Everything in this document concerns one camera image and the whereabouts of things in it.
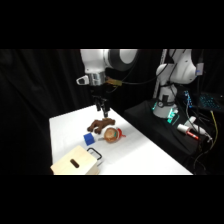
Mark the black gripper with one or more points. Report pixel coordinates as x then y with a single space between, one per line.
97 90

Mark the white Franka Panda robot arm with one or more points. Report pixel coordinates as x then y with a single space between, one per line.
181 68

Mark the blue cube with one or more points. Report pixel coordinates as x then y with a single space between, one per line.
89 139

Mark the brown plush toy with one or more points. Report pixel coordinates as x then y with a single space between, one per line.
100 124

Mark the round burger plush toy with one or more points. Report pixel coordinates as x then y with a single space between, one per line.
112 134

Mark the light wooden box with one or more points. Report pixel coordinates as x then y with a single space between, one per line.
75 163

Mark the black robot stand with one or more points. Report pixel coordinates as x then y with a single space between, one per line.
160 133

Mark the black curtain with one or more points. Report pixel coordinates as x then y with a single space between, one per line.
36 100

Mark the white cylinder with red tip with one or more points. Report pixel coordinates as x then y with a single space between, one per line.
186 130

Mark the backlit keyboard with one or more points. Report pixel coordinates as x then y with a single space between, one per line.
208 101

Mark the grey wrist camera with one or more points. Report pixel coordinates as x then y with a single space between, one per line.
83 80

